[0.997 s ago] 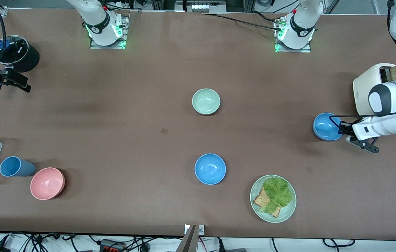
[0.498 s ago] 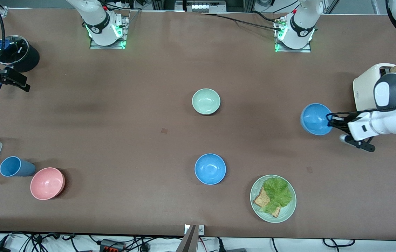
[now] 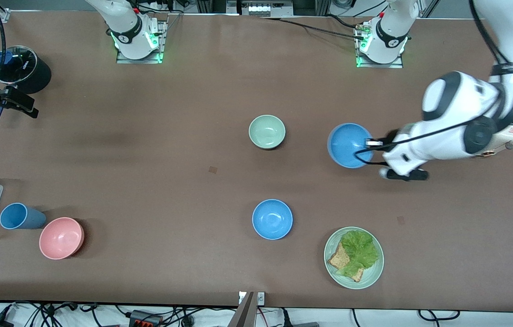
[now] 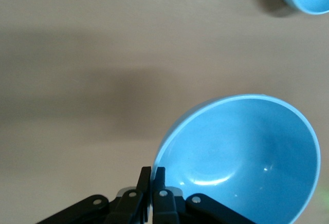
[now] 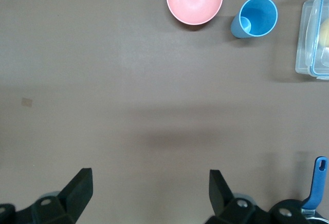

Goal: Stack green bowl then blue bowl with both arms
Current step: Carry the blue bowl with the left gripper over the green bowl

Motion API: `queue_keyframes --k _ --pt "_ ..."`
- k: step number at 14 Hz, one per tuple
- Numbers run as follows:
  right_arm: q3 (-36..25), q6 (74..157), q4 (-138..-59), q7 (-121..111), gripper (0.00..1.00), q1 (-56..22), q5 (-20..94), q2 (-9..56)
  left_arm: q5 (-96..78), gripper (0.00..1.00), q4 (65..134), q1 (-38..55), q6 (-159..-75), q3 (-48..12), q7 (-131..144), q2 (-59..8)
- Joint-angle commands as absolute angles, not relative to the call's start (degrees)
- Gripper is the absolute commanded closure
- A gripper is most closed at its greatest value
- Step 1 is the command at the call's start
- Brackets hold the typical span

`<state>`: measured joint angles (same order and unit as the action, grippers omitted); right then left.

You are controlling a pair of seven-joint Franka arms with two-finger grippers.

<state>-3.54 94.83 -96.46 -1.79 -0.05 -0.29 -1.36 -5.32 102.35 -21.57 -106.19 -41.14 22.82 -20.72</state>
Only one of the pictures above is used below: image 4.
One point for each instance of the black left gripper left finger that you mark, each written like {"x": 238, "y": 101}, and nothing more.
{"x": 144, "y": 198}

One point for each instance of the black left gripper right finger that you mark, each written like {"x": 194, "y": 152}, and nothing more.
{"x": 162, "y": 203}

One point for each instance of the pale green bowl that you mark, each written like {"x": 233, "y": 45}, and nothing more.
{"x": 325, "y": 193}

